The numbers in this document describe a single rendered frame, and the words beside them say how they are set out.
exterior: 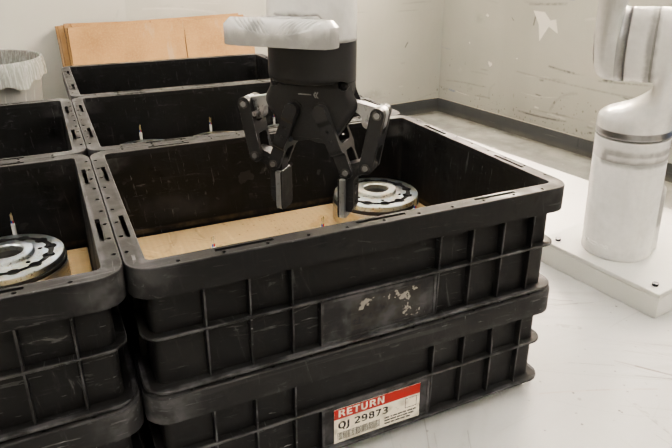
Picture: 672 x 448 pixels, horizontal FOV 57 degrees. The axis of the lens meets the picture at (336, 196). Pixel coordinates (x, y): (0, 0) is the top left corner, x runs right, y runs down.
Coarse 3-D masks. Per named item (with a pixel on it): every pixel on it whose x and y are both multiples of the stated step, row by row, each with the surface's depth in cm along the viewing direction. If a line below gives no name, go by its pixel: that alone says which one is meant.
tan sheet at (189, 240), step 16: (304, 208) 78; (320, 208) 78; (224, 224) 73; (240, 224) 73; (256, 224) 73; (272, 224) 73; (288, 224) 73; (304, 224) 73; (320, 224) 73; (144, 240) 69; (160, 240) 69; (176, 240) 69; (192, 240) 69; (208, 240) 69; (224, 240) 69; (240, 240) 69; (144, 256) 65; (160, 256) 65
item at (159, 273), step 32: (416, 128) 78; (96, 160) 64; (512, 160) 64; (512, 192) 55; (544, 192) 56; (128, 224) 49; (352, 224) 49; (384, 224) 49; (416, 224) 50; (448, 224) 52; (480, 224) 54; (128, 256) 44; (192, 256) 44; (224, 256) 44; (256, 256) 45; (288, 256) 46; (320, 256) 47; (128, 288) 43; (160, 288) 43; (192, 288) 44
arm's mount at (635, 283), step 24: (552, 240) 90; (576, 240) 90; (552, 264) 90; (576, 264) 86; (600, 264) 84; (624, 264) 83; (648, 264) 83; (600, 288) 84; (624, 288) 80; (648, 288) 78; (648, 312) 78
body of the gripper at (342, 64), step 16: (272, 48) 50; (352, 48) 50; (272, 64) 50; (288, 64) 49; (304, 64) 49; (320, 64) 49; (336, 64) 49; (352, 64) 51; (272, 80) 53; (288, 80) 49; (304, 80) 49; (320, 80) 49; (336, 80) 50; (352, 80) 51; (272, 96) 53; (288, 96) 53; (304, 96) 52; (320, 96) 52; (336, 96) 51; (352, 96) 51; (304, 112) 53; (336, 112) 52; (352, 112) 52; (304, 128) 53; (336, 128) 52
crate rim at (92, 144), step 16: (96, 96) 92; (112, 96) 93; (128, 96) 94; (144, 96) 95; (80, 112) 83; (80, 128) 76; (272, 128) 75; (96, 144) 69; (128, 144) 69; (144, 144) 69
